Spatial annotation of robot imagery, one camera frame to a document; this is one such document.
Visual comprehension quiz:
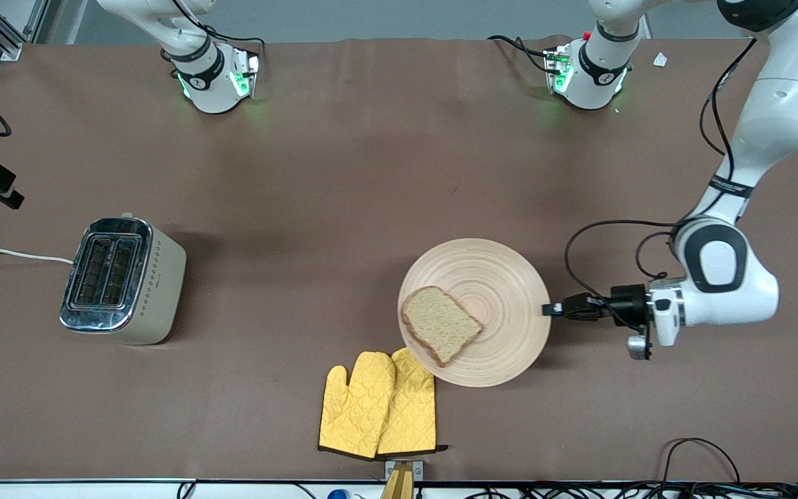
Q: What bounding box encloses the round wooden plate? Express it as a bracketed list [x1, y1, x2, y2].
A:
[398, 238, 551, 388]

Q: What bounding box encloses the brown bread slice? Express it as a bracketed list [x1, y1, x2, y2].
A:
[400, 286, 484, 368]

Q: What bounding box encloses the silver beige two-slot toaster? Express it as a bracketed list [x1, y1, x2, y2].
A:
[59, 213, 188, 346]

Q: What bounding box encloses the yellow quilted oven mitt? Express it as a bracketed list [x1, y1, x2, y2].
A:
[319, 351, 397, 460]
[377, 347, 450, 456]

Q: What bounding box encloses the brown table cover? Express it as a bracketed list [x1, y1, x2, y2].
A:
[0, 35, 798, 483]

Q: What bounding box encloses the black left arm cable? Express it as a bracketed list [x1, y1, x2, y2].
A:
[565, 38, 760, 328]

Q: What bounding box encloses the white toaster power cord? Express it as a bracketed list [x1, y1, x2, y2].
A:
[0, 248, 74, 265]

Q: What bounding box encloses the black looped cable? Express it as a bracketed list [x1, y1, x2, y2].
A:
[660, 437, 743, 486]

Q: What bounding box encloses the black cable bundle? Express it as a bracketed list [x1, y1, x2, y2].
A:
[468, 481, 798, 499]

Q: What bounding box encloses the grey metal bracket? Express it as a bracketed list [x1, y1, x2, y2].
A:
[384, 460, 425, 481]

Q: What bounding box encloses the black left base cable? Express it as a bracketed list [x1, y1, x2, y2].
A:
[487, 34, 553, 74]

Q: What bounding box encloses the black base cable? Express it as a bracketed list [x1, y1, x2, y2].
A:
[170, 0, 266, 53]
[487, 34, 553, 74]

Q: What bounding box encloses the black right base cable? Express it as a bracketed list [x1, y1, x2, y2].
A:
[170, 0, 266, 53]

